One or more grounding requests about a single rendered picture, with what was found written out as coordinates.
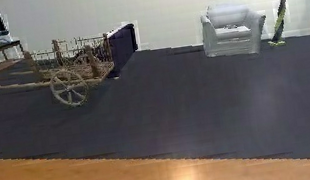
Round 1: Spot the green floor lamp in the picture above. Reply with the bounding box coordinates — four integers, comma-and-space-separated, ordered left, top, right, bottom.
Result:
262, 0, 302, 49

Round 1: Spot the wooden cart with wheels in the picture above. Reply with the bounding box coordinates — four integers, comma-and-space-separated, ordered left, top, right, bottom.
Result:
0, 31, 121, 119

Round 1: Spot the white armchair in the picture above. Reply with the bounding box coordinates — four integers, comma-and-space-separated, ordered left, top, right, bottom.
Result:
197, 0, 272, 62

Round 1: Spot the dark purple sofa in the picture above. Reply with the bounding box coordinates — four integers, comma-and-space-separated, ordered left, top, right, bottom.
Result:
100, 21, 143, 79

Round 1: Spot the dark grey carpet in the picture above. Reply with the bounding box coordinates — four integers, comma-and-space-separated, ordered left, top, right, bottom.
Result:
0, 20, 310, 180

